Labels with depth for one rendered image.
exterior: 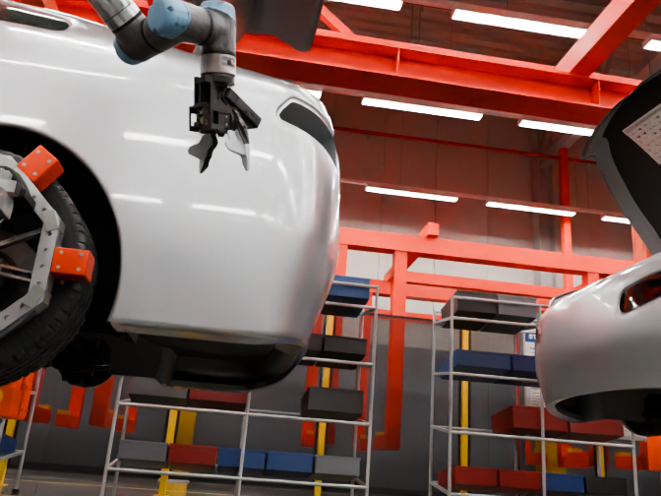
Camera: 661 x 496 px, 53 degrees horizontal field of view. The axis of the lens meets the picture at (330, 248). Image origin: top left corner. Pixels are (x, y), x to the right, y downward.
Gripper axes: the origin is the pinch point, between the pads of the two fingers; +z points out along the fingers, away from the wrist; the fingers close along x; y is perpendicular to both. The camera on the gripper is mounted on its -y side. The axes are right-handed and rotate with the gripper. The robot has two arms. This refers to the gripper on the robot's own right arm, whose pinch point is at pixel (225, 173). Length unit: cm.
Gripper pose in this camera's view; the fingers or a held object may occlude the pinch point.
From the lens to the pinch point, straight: 146.2
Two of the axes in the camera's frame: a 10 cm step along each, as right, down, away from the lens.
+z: 0.0, 10.0, 0.5
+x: 7.7, 0.3, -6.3
